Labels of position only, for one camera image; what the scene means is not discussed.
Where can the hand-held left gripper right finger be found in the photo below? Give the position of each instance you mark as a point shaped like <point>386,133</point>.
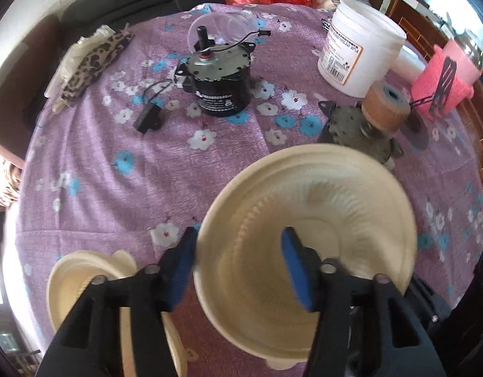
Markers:
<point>296,273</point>

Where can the purple floral tablecloth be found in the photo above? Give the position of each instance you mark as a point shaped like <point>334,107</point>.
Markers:
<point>108,172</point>

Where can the wooden cabinet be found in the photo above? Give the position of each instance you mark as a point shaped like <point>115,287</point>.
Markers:
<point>414,8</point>

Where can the tan thread spool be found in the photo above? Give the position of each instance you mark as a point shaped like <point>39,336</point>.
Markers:
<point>383,110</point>

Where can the black cylindrical motor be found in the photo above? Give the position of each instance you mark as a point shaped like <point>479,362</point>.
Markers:
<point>222,86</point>

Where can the jar in pink knitted sleeve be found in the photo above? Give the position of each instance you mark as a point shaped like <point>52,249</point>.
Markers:
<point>457,82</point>

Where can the black metal bracket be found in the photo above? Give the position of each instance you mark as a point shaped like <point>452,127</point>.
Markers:
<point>445,86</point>

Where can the white plastic tub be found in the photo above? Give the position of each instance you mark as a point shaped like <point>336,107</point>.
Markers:
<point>357,43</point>

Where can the cream ribbed bowl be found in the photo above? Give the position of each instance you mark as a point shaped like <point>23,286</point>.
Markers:
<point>324,204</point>
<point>68,282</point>

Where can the brown chair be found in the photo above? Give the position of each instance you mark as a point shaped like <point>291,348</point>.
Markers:
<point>14,98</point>

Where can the small black plug adapter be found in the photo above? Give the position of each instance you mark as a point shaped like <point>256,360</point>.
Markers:
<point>149,119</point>

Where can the leopard print cloth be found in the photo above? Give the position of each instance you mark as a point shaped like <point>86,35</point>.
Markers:
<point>92,63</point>

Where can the grey metal gear motor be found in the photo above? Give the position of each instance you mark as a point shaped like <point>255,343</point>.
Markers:
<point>347,127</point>

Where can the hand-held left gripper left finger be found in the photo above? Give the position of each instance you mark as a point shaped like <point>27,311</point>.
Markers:
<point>182,273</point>

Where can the clear plastic cup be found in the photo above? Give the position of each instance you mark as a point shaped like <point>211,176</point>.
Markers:
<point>229,27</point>

